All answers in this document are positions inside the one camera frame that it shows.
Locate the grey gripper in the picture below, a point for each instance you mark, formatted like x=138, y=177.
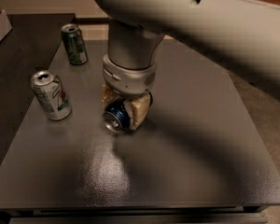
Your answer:
x=127, y=79

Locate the blue pepsi can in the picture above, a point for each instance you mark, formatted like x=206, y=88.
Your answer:
x=116, y=118

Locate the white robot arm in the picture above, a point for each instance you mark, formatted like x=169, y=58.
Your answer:
x=242, y=36

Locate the white 7up can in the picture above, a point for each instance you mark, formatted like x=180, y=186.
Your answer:
x=49, y=92

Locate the green soda can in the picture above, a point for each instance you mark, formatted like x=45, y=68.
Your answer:
x=74, y=44

